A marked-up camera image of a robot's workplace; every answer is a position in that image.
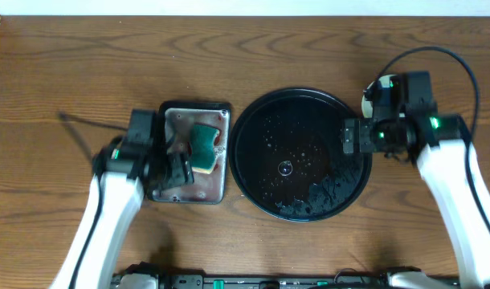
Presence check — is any round black serving tray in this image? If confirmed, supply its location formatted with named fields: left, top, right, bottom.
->
left=228, top=88, right=373, bottom=222

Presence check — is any metal tray of soapy water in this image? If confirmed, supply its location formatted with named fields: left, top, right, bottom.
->
left=148, top=101, right=231, bottom=205

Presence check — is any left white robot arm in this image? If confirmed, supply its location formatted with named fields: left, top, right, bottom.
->
left=51, top=136, right=194, bottom=288

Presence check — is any mint green plate with ketchup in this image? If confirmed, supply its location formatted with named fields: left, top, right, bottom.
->
left=361, top=75, right=397, bottom=121

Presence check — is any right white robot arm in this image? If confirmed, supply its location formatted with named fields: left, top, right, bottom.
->
left=342, top=75, right=490, bottom=288

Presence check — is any green and yellow scrub sponge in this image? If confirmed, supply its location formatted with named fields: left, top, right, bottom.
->
left=190, top=124, right=220, bottom=174

